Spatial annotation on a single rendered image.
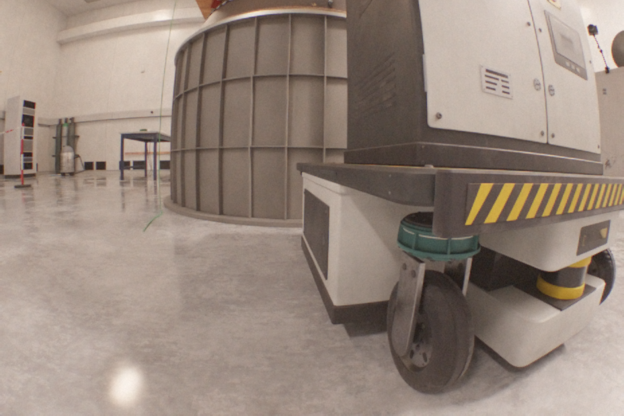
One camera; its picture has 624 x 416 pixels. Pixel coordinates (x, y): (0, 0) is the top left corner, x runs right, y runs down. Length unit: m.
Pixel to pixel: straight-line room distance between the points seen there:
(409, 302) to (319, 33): 1.44
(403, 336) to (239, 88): 1.42
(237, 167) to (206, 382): 1.23
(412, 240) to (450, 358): 0.15
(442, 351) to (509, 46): 0.45
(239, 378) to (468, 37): 0.60
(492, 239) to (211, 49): 1.70
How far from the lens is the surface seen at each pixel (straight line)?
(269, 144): 1.45
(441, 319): 0.35
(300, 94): 1.48
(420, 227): 0.32
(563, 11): 0.76
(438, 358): 0.36
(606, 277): 0.73
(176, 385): 0.47
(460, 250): 0.33
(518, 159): 0.46
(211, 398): 0.44
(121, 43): 9.19
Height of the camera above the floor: 0.32
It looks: 4 degrees down
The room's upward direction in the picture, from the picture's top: 1 degrees clockwise
